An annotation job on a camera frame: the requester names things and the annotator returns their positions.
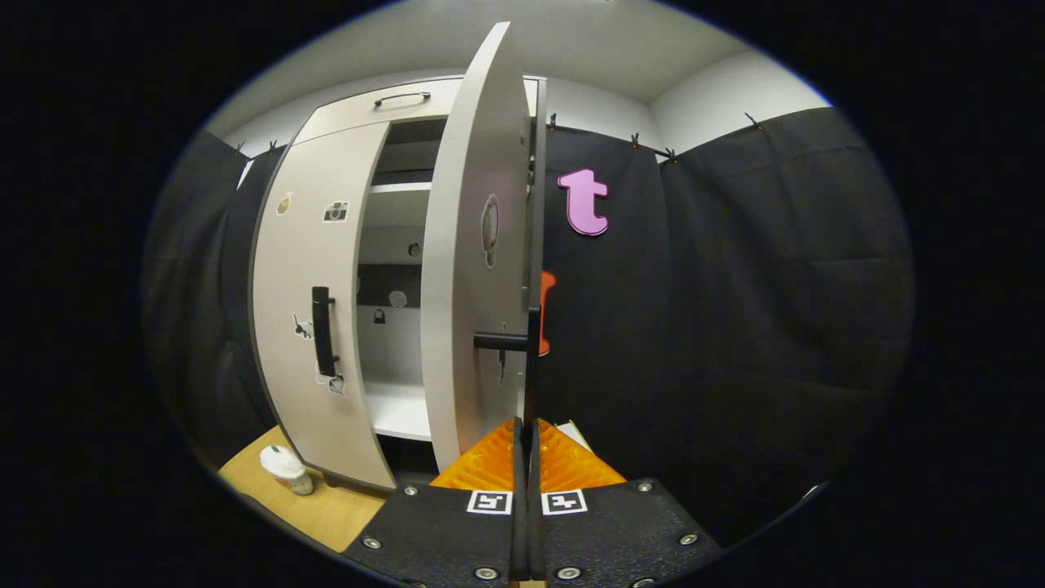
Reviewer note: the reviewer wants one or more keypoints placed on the white cabinet shelf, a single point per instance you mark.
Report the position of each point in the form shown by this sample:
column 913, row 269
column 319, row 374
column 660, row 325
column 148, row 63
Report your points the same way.
column 400, row 187

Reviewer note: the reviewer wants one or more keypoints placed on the white cabinet drawer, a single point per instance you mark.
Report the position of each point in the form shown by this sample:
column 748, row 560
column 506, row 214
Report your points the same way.
column 392, row 114

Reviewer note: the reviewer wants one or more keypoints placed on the shoe cabinet door note sticker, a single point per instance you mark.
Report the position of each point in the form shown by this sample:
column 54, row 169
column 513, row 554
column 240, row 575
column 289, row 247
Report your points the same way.
column 465, row 327

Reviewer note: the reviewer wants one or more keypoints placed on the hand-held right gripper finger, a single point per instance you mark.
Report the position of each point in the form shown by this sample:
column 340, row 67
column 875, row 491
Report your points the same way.
column 535, row 523
column 517, row 523

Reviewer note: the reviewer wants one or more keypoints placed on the shoe cabinet door camera sticker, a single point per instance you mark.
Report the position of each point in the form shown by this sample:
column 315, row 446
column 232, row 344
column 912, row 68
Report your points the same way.
column 302, row 261

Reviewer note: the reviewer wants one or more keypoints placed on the black backdrop cloth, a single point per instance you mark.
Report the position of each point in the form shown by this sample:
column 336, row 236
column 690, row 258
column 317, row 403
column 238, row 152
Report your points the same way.
column 735, row 327

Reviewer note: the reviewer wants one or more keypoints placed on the white double-door shoe cabinet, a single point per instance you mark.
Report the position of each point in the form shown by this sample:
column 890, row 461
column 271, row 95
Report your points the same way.
column 400, row 408

